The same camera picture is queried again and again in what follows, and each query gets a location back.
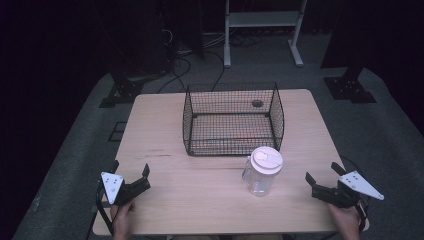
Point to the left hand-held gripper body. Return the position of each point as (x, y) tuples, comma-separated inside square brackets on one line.
[(133, 190)]

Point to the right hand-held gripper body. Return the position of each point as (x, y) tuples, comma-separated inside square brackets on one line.
[(336, 195)]

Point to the small black round object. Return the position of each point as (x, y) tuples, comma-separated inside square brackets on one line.
[(257, 103)]

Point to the white metal stand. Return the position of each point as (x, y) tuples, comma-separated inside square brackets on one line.
[(263, 19)]

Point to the person's left hand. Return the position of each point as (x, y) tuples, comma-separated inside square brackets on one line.
[(122, 220)]

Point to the person's right hand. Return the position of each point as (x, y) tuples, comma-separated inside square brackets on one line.
[(345, 221)]

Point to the clear cup with white lid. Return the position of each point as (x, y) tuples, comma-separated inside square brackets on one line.
[(262, 176)]

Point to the black stand base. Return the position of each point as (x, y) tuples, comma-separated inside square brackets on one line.
[(125, 90), (350, 88)]

